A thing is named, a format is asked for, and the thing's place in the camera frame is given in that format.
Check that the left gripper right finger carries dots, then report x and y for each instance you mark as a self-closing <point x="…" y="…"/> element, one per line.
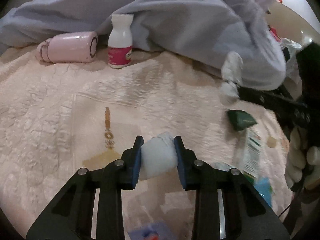
<point x="227" y="206"/>

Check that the white foam block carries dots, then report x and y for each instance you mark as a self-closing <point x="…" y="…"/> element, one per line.
<point x="158" y="156"/>

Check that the white pink pill bottle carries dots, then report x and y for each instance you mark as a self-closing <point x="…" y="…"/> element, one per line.
<point x="120" y="42"/>

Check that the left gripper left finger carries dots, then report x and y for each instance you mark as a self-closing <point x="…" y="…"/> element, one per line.
<point x="69" y="214"/>

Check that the pink thermos bottle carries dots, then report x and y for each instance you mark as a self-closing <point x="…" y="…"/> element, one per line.
<point x="71" y="47"/>

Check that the green white medicine box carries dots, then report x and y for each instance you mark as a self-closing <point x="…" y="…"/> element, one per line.
<point x="250" y="156"/>

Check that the white gloved hand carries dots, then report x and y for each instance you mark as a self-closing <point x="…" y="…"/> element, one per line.
<point x="299" y="155"/>

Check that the light blue duvet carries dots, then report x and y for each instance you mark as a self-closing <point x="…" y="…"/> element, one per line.
<point x="203" y="30"/>

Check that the blue white medicine box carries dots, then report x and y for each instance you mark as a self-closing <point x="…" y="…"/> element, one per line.
<point x="158" y="231"/>

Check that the dark green packet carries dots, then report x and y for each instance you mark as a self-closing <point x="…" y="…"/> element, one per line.
<point x="240" y="120"/>

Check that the light blue wrapper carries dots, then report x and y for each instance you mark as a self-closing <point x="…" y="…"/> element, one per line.
<point x="264" y="188"/>

